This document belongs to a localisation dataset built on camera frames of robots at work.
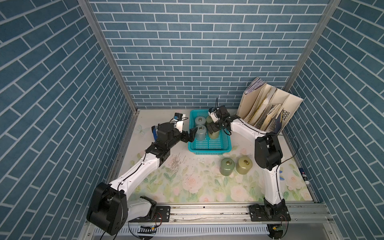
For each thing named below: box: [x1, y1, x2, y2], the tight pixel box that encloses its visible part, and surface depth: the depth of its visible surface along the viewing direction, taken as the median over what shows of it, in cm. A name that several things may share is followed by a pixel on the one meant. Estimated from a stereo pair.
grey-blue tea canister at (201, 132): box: [195, 124, 207, 141], surface depth 99 cm
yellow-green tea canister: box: [236, 156, 253, 175], surface depth 84 cm
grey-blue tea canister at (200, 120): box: [194, 116, 207, 126], surface depth 104 cm
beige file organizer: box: [236, 83, 304, 135], surface depth 99 cm
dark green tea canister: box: [219, 157, 236, 177], surface depth 85 cm
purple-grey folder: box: [244, 77, 267, 95], surface depth 98 cm
